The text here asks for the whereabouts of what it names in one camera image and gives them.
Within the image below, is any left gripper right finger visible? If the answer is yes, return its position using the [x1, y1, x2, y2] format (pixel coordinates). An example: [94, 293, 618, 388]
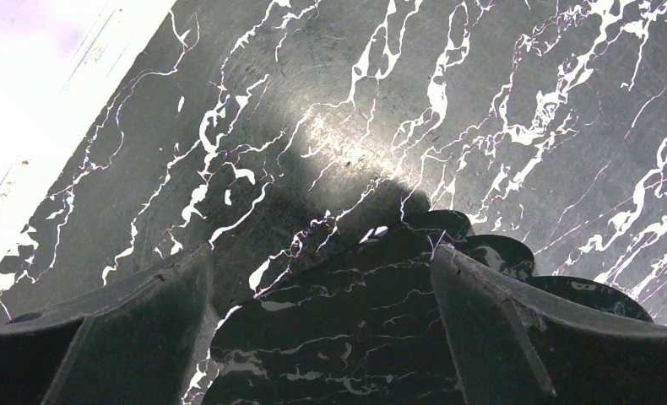
[431, 245, 667, 404]

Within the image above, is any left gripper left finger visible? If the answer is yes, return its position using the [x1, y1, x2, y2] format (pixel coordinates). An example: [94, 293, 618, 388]
[0, 246, 213, 404]

